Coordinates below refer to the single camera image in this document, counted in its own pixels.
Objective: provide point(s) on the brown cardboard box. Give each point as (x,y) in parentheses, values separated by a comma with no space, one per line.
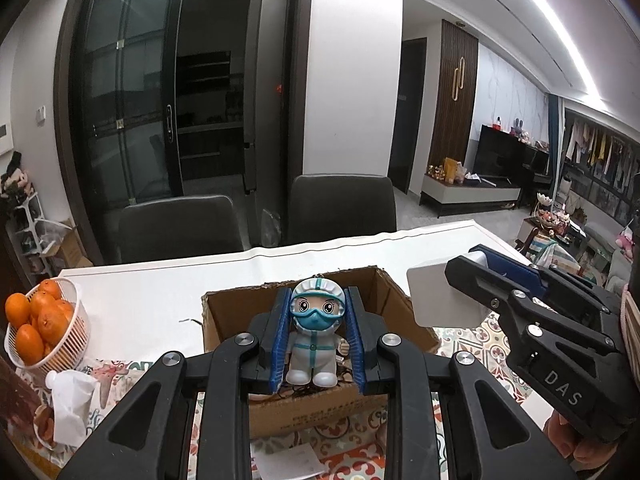
(310,410)

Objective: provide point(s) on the person's right hand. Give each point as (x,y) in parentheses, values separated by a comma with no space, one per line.
(570,447)

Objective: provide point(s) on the wall intercom panel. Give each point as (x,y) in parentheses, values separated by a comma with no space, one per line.
(5,137)

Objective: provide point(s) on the crumpled white tissue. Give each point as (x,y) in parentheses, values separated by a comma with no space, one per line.
(70,400)

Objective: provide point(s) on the slatted wood panel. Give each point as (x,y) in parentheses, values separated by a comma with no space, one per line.
(452,120)

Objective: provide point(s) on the dark wooden door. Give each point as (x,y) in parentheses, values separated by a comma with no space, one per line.
(406,120)

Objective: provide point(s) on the dark grey dining chair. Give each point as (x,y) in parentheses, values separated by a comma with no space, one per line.
(340,210)
(180,230)

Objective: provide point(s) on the white television cabinet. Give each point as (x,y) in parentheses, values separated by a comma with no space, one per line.
(465,197)

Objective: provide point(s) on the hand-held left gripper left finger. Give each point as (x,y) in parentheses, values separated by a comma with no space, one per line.
(279,350)

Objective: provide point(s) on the white charger block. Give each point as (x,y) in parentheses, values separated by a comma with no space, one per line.
(430,295)

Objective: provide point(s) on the chair with striped cloth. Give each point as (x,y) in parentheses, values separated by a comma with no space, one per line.
(550,252)

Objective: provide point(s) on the person's right forearm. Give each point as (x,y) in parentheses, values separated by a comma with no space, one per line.
(631,315)

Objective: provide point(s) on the black television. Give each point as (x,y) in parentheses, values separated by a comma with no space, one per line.
(505,155)

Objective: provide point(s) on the silver refrigerator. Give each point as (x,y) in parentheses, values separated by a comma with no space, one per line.
(265,110)

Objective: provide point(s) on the white plastic basket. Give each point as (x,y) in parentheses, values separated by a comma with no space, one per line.
(70,345)

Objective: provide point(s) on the flower shaped tiered stand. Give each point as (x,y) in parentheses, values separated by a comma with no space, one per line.
(550,215)

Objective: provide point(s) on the white suited doctor figurine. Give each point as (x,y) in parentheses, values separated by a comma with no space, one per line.
(312,350)

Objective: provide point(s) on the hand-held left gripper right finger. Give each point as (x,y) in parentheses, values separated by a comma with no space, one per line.
(354,345)

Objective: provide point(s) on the pink plush toy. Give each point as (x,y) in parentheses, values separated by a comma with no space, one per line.
(625,239)

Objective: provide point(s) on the pile of oranges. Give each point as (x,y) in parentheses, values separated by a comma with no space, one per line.
(45,320)

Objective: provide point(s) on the small cardboard carton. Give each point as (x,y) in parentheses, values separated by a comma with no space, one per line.
(70,250)

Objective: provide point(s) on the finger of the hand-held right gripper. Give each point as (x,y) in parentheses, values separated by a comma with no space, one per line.
(510,267)
(475,285)

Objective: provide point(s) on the sliding glass door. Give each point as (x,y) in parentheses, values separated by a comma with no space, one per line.
(130,100)

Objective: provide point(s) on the white wall switch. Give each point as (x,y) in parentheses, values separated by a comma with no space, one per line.
(41,115)

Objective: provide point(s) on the row of hanging clothes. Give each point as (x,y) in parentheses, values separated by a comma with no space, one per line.
(605,150)

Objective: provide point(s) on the white paper slip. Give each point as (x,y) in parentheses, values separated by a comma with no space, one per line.
(285,462)

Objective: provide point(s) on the white shelf with plush toys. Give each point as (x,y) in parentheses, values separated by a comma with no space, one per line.
(25,220)

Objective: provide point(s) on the clear plastic bag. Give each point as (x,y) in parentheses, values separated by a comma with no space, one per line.
(271,230)

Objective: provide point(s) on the yellow box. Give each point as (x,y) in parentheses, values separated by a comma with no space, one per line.
(452,170)

